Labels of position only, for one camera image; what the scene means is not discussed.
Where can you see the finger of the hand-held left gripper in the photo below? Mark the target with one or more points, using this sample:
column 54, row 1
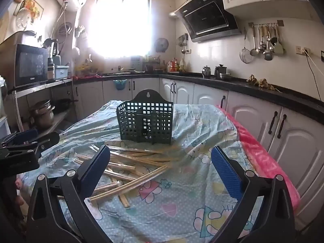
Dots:
column 25, row 136
column 49, row 140

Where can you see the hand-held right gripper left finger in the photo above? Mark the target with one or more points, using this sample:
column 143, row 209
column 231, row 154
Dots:
column 97, row 164

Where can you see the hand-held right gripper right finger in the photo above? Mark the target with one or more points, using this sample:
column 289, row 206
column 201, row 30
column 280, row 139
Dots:
column 225, row 172

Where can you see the pile of bamboo chopsticks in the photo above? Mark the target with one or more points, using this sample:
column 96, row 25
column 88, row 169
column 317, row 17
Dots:
column 131, row 167

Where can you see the dark green utensil basket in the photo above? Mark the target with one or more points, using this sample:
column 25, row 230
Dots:
column 145, row 121

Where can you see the stack of steel pots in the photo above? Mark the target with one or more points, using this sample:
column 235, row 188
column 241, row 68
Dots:
column 41, row 114

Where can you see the black wok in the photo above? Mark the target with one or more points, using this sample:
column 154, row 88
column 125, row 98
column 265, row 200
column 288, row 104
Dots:
column 63, row 105

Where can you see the metal shelf rack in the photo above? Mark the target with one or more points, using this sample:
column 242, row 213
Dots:
column 40, row 87

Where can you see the blue cartoon printed tablecloth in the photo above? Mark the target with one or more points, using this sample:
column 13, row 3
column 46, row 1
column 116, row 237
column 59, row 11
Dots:
column 177, row 202

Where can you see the light blue plastic box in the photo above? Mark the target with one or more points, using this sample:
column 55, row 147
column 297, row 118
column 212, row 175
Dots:
column 61, row 72

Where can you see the white lower cabinets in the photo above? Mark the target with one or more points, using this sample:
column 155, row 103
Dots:
column 291, row 144

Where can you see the black microwave oven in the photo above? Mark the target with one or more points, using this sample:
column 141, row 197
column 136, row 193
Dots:
column 30, row 64

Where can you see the red cloth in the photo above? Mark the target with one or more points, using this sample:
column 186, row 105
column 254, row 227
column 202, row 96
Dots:
column 87, row 76

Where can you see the blender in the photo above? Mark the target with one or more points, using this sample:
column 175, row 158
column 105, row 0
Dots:
column 51, row 60

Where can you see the blue hanging plastic basket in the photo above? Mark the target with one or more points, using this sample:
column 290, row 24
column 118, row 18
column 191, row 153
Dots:
column 120, row 84

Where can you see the black kitchen countertop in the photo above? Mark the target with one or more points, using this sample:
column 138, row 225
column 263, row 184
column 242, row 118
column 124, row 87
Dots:
column 253, row 89

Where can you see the steel bowl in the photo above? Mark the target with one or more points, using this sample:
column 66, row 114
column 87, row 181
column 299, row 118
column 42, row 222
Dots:
column 226, row 77

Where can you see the ginger root pieces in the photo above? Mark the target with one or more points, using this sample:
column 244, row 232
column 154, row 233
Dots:
column 259, row 83

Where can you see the black lidded pot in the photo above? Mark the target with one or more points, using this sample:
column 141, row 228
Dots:
column 220, row 71

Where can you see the steel kettle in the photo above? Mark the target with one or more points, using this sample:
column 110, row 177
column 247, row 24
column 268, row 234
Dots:
column 206, row 72

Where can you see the black spice rack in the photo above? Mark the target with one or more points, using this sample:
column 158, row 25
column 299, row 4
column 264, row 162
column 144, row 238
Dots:
column 153, row 64

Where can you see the yellow oil bottle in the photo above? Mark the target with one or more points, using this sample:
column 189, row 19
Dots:
column 181, row 65

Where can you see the red bottle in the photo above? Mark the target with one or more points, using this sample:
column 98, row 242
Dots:
column 173, row 66

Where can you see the glass pot lid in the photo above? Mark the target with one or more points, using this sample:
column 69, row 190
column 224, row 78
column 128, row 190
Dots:
column 22, row 17

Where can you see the row of hanging ladles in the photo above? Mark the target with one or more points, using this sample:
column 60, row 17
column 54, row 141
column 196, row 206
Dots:
column 264, row 43

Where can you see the green rice paddle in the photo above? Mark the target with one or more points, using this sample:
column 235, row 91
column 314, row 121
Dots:
column 278, row 47

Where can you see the hanging small kitchen tools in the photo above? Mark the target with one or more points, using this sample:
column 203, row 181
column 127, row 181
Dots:
column 182, row 43

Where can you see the kitchen window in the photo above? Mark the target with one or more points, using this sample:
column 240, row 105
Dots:
column 119, row 22

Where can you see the black range hood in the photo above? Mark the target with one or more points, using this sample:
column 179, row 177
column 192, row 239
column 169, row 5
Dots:
column 207, row 17

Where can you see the framed wall picture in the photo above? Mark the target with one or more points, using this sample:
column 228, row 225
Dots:
column 31, row 5

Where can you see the small round wall fan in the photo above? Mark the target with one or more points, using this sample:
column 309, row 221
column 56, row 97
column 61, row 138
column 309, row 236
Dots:
column 161, row 44

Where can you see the wall power socket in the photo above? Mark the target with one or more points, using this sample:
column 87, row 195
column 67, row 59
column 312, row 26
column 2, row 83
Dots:
column 302, row 50

